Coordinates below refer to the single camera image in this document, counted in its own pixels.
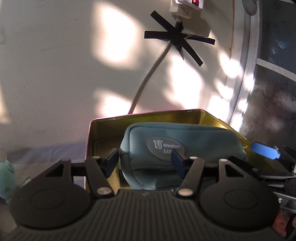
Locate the black tape strip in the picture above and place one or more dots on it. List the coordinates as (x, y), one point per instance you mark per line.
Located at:
(157, 35)
(194, 55)
(181, 49)

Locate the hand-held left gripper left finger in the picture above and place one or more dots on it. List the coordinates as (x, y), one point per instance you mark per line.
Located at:
(112, 160)

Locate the blue checked bed sheet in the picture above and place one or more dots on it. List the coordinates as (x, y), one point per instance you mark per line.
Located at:
(46, 151)

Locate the teal fabric pouch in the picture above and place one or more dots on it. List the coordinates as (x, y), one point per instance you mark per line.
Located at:
(208, 166)

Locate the grey round wall object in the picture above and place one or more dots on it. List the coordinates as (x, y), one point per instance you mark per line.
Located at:
(250, 6)

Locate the patterned window glass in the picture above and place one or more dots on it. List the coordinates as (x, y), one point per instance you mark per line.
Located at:
(275, 99)

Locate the teal plush toy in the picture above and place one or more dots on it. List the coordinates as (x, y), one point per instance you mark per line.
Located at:
(5, 180)

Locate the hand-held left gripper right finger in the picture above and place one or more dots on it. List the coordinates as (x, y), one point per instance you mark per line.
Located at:
(178, 162)

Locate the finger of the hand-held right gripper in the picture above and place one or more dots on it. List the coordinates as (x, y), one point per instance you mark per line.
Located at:
(247, 165)
(266, 151)

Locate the white power strip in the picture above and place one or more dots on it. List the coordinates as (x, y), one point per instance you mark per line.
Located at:
(185, 7)

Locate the metal window frame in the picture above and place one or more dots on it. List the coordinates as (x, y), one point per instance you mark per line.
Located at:
(245, 76)

